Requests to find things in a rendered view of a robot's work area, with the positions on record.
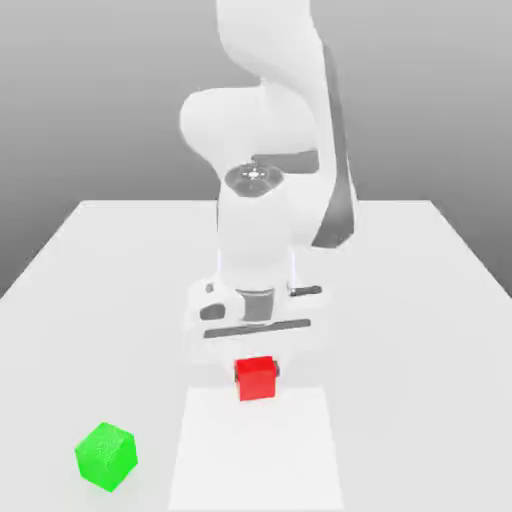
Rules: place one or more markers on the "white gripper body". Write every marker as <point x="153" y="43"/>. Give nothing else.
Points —
<point x="256" y="340"/>

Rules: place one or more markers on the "small red cube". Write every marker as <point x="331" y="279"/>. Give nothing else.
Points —
<point x="256" y="380"/>

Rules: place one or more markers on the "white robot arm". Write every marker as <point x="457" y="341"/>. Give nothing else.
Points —
<point x="256" y="120"/>

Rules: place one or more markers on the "small green cube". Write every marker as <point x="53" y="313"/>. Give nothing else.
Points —
<point x="106" y="456"/>

